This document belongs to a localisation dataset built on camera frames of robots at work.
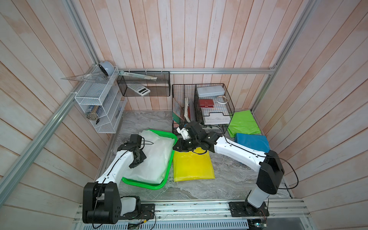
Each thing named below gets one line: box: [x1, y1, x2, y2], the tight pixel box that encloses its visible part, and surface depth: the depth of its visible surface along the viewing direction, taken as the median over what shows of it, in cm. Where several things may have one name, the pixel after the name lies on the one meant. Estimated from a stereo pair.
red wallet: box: [198, 98, 215, 108], surface depth 96 cm
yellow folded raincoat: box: [172, 147, 216, 182], surface depth 90 cm
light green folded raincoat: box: [227, 110, 262, 138], surface depth 109 cm
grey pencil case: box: [196, 85, 225, 98], surface depth 104 cm
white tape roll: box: [216, 95, 229, 105], surface depth 103 cm
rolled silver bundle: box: [86, 104, 100, 121], surface depth 78 cm
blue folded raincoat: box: [234, 133, 271, 154], surface depth 100 cm
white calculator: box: [127, 83, 151, 96], surface depth 100 cm
